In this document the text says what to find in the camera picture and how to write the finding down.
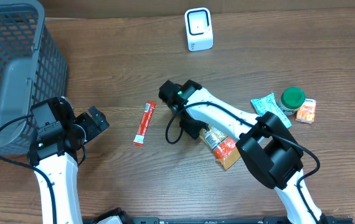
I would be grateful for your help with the red stick sachet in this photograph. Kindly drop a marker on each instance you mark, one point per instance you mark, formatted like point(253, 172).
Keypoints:
point(145, 120)

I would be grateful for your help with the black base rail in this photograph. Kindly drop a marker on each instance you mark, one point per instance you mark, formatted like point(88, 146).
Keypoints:
point(155, 220)

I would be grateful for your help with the white barcode scanner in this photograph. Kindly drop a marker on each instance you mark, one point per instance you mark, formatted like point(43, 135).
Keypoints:
point(199, 31)

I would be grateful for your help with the grey plastic mesh basket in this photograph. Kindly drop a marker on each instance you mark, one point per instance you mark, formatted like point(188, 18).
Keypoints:
point(32, 68)

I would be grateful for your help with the green lid jar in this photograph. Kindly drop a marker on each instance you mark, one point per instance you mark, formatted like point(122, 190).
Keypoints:
point(291, 100)

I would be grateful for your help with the teal tissue packet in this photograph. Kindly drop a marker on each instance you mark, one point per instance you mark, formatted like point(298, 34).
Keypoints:
point(268, 104)

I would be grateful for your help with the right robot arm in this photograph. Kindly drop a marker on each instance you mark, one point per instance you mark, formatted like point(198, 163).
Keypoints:
point(269, 151)

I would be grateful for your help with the red snack package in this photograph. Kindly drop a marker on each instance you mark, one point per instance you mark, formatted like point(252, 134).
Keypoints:
point(222, 146)

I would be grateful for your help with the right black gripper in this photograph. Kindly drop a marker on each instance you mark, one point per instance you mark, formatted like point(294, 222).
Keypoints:
point(192, 130)

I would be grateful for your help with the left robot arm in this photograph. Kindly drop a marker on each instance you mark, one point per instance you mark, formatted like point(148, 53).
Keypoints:
point(53, 155)

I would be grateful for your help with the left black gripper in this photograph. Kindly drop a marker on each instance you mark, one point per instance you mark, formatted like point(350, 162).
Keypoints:
point(96, 120)

